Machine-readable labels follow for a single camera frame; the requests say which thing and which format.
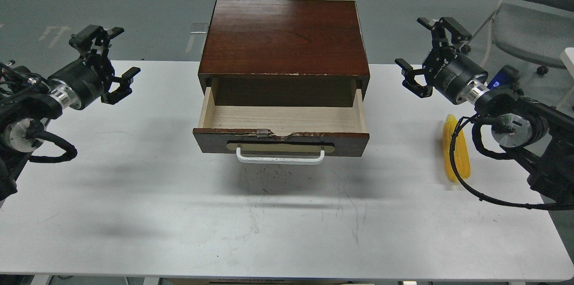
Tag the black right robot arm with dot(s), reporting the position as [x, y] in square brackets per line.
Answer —
[506, 125]

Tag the yellow corn cob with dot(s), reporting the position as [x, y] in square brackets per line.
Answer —
[460, 153]

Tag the wooden drawer with white handle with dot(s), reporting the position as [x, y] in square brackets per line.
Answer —
[274, 131]

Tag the grey office chair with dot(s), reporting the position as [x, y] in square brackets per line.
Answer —
[536, 31]

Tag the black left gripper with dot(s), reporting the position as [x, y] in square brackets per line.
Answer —
[90, 77]

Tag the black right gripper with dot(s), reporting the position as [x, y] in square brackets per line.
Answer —
[444, 69]

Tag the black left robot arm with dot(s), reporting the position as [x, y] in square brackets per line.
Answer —
[30, 101]

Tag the dark wooden cabinet box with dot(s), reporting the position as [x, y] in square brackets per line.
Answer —
[292, 53]

